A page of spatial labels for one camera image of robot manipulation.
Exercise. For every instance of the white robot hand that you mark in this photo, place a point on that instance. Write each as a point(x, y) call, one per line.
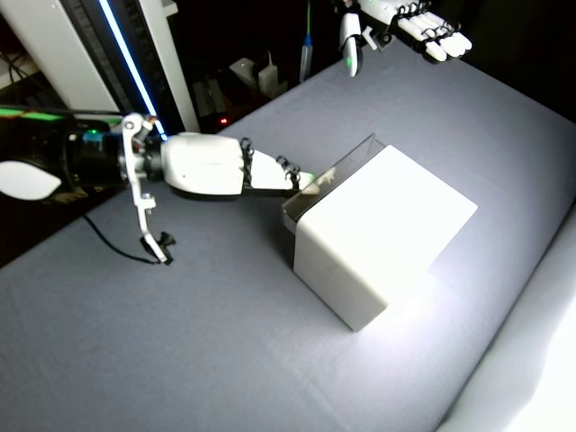
point(405, 13)
point(202, 164)

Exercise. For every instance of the transparent plastic drawer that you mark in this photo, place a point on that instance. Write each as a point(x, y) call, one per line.
point(299, 211)

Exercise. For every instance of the white box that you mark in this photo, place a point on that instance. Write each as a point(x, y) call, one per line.
point(387, 216)

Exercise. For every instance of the black device with red light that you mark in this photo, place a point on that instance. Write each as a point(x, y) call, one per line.
point(211, 101)

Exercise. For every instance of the blue light strip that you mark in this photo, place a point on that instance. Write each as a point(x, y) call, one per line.
point(130, 63)

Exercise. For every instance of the grey table cloth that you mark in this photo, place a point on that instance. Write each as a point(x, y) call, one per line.
point(189, 337)

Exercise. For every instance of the white pillar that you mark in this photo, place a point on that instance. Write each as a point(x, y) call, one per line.
point(58, 58)

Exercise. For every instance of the white angled bracket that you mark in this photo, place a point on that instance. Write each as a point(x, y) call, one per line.
point(245, 69)

